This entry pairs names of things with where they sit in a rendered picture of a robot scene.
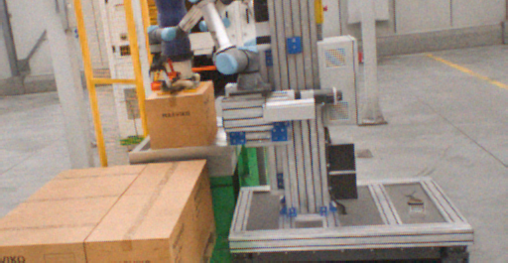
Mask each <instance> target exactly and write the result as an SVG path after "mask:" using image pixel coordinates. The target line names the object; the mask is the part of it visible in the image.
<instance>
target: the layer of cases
mask: <svg viewBox="0 0 508 263"><path fill-rule="evenodd" d="M212 220H213V208H212V200H211V192H210V183H209V175H208V166H207V159H205V160H191V161H176V162H164V163H150V164H137V165H122V166H108V168H95V169H80V170H67V171H63V172H61V173H60V174H59V175H58V176H56V177H55V178H54V179H52V180H51V181H50V182H49V183H46V184H45V185H44V186H42V187H41V188H40V189H39V190H37V191H36V192H35V193H33V194H32V195H31V196H30V197H28V198H27V199H25V200H24V201H23V202H22V203H20V204H19V205H18V207H17V208H14V209H13V210H12V211H10V212H9V213H8V214H7V215H5V216H4V217H3V218H1V219H0V263H199V259H200V256H201V253H202V250H203V247H204V244H205V241H206V238H207V236H208V233H209V230H210V227H211V224H212Z"/></svg>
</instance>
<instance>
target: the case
mask: <svg viewBox="0 0 508 263"><path fill-rule="evenodd" d="M158 91H160V90H156V91H155V92H154V93H152V94H151V95H150V96H148V97H147V98H146V99H145V105H146V113H147V120H148V127H149V134H150V141H151V148H152V150H159V149H171V148H183V147H197V146H210V145H212V143H213V141H214V139H215V136H216V134H217V132H218V127H217V119H216V109H215V100H214V92H213V83H212V81H205V85H204V86H203V87H202V88H201V89H200V90H199V91H196V92H185V93H183V90H178V89H176V90H175V91H173V92H172V93H171V94H164V95H157V92H158Z"/></svg>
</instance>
